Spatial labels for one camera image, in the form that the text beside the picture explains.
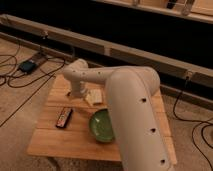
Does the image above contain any black rectangular eraser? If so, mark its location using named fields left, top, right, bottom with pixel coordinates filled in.
left=56, top=108, right=73, bottom=129

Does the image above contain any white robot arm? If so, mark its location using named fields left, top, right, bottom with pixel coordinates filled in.
left=63, top=59, right=175, bottom=171

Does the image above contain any pale wooden block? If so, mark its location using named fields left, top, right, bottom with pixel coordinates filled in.
left=84, top=89, right=103, bottom=106

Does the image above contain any wooden table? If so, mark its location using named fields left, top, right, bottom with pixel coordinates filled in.
left=26, top=73, right=178, bottom=166

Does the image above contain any green bowl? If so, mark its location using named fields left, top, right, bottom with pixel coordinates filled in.
left=89, top=109, right=115, bottom=143

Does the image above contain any dark power adapter box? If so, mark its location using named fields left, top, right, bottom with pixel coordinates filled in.
left=18, top=60, right=36, bottom=74

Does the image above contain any black cable left floor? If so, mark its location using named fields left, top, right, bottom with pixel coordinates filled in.
left=0, top=46, right=68, bottom=128

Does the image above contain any black cable floor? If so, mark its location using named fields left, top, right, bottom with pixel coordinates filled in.
left=171, top=75, right=213, bottom=163
left=0, top=46, right=68, bottom=128

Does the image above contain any black cable right floor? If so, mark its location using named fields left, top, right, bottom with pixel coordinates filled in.
left=171, top=75, right=213, bottom=163

